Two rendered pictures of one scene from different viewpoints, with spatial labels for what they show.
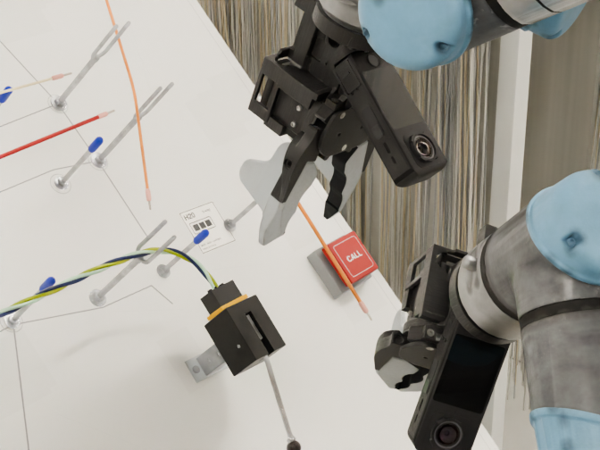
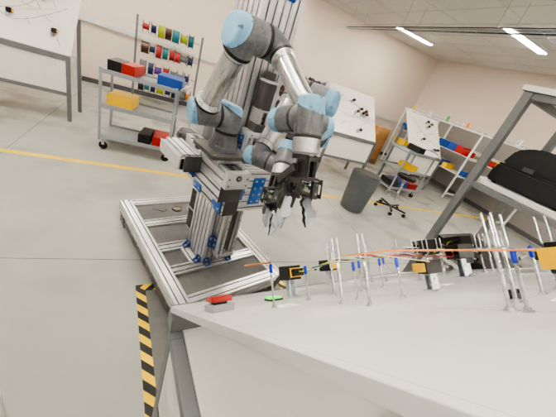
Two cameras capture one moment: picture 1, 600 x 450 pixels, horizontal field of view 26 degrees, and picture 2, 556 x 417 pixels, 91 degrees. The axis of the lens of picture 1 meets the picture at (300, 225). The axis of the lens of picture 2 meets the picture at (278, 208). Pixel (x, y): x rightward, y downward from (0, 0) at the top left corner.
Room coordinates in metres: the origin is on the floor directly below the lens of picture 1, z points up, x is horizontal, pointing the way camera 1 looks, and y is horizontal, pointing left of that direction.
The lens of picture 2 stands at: (1.73, 0.14, 1.61)
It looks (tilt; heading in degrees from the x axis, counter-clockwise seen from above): 26 degrees down; 196
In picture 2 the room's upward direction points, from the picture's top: 20 degrees clockwise
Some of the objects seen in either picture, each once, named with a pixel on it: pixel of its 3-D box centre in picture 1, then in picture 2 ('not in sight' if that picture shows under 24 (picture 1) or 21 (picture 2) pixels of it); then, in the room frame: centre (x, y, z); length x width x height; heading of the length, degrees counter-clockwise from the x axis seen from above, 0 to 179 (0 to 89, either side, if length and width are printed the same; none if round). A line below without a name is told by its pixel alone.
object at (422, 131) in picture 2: not in sight; (415, 151); (-6.00, 0.81, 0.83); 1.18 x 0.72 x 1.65; 136
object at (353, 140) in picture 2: not in sight; (345, 133); (-4.32, -0.75, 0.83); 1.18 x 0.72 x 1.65; 135
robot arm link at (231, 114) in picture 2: not in sight; (228, 116); (0.53, -0.60, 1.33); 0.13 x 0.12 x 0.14; 149
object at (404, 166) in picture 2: not in sight; (405, 170); (-4.78, 0.72, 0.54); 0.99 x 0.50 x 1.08; 138
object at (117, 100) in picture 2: not in sight; (146, 112); (-1.12, -2.83, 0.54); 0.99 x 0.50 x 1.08; 128
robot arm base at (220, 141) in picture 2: not in sight; (224, 139); (0.53, -0.59, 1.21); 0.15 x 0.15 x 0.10
